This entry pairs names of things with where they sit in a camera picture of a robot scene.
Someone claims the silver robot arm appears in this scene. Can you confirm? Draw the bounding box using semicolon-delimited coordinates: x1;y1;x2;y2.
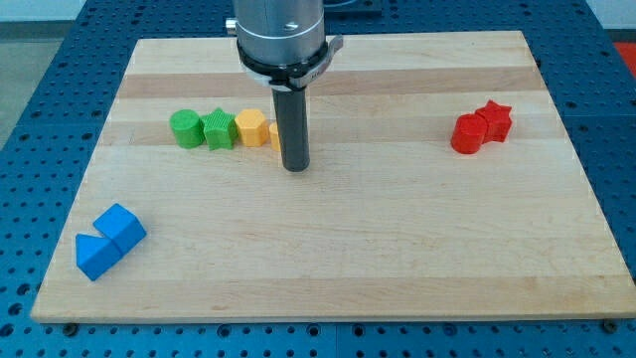
226;0;344;172

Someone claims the yellow block behind rod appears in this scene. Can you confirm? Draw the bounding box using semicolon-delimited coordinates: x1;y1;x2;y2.
268;122;281;152

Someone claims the red cylinder block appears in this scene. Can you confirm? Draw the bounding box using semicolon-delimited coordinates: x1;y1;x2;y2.
450;113;488;154

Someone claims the green cylinder block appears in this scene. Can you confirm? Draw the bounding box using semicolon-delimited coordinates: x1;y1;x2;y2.
169;109;205;149

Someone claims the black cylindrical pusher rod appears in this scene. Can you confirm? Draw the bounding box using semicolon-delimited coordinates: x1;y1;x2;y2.
272;89;310;172

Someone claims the blue triangle block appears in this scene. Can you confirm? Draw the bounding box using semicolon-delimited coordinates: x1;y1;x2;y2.
76;234;122;281

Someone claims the green star block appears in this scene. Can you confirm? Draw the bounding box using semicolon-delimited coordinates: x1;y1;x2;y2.
200;107;238;150

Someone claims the red star block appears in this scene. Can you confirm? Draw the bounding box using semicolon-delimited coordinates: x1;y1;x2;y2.
475;99;512;143

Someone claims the black clamp ring mount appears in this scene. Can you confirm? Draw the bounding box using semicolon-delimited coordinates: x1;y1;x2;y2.
237;35;344;91

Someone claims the yellow hexagon block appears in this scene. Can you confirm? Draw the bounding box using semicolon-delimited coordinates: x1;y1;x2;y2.
235;108;269;147

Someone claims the wooden board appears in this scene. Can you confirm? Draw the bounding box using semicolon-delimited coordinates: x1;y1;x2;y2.
31;31;635;324

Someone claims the blue cube block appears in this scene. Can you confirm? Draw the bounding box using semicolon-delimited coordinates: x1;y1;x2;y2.
93;203;147;256

